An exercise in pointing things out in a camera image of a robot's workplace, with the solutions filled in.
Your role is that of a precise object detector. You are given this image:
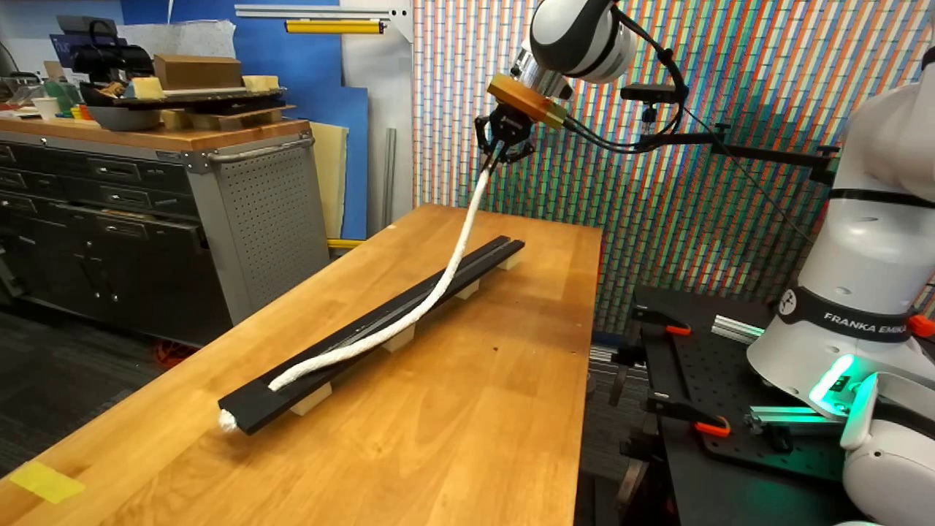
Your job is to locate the white braided rope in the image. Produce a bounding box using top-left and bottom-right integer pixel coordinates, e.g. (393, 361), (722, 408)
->
(266, 161), (504, 394)

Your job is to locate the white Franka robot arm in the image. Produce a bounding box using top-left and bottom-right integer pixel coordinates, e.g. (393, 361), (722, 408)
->
(476, 0), (935, 526)

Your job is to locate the black camera boom stand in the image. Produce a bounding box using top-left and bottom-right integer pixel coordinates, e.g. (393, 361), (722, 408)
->
(619, 85), (837, 183)

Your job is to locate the yellow level bar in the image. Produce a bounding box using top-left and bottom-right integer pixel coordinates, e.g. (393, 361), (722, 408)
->
(285, 19), (384, 34)

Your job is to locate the orange handled clamp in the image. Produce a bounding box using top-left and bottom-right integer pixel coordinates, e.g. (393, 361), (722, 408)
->
(632, 303), (692, 338)
(647, 394), (730, 439)

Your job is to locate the long black channel rail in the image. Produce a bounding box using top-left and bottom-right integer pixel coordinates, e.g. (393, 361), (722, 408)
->
(220, 237), (523, 436)

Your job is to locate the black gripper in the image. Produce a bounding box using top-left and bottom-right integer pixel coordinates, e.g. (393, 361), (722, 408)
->
(473, 106), (535, 163)

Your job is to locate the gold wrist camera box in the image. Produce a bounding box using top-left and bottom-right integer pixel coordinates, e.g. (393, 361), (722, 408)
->
(488, 75), (567, 128)

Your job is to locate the black optical breadboard base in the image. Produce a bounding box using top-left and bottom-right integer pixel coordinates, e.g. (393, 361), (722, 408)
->
(634, 288), (860, 526)

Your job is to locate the orange handled clamp rear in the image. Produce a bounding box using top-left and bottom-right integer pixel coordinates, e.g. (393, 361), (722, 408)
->
(632, 303), (692, 338)

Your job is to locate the wooden box on cabinet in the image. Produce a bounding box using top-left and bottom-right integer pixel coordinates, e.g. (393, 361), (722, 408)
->
(153, 55), (244, 90)

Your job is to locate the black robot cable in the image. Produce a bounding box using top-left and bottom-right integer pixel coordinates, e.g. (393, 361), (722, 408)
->
(558, 5), (692, 158)

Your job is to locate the blue foam board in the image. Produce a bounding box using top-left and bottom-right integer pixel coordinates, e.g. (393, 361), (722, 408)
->
(120, 0), (372, 239)

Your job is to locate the grey metal tool cabinet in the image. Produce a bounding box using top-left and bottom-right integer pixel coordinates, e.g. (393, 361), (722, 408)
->
(0, 120), (330, 344)

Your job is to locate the yellow tape patch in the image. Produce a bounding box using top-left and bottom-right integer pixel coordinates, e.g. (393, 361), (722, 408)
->
(10, 461), (86, 505)

